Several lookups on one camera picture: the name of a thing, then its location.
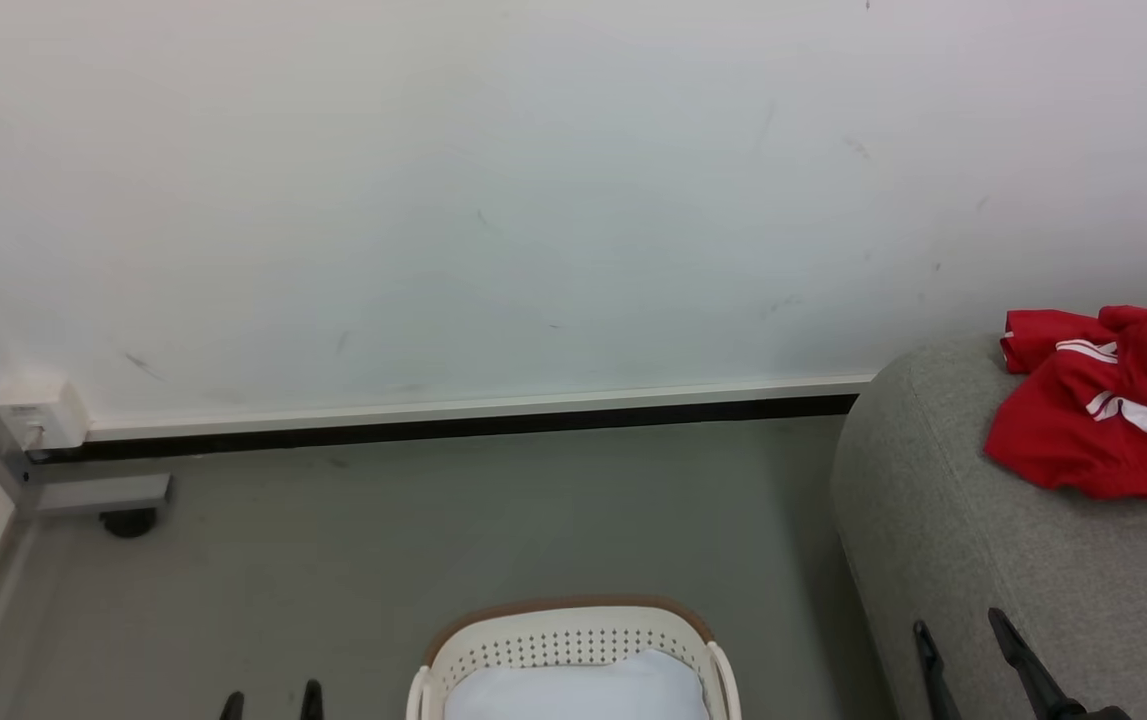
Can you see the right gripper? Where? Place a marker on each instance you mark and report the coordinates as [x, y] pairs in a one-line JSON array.
[[1098, 714]]

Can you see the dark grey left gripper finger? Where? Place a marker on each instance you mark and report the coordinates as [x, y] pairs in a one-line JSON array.
[[232, 707], [311, 702]]

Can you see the red garment with white stripes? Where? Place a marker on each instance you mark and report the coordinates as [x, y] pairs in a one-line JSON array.
[[1103, 430]]

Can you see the white perforated laundry basket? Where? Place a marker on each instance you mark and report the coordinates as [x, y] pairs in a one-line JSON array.
[[563, 635]]

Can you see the pale blue clothing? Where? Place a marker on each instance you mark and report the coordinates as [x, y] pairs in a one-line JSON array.
[[578, 692]]

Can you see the grey fabric sofa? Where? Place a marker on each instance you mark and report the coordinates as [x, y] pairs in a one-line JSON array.
[[993, 560]]

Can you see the black caster wheel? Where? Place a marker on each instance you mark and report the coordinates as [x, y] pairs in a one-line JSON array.
[[128, 522]]

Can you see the white and black baseboard strip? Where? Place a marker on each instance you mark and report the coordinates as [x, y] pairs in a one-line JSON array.
[[453, 420]]

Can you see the white wall socket box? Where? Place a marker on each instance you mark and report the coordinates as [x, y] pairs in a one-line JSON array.
[[41, 412]]

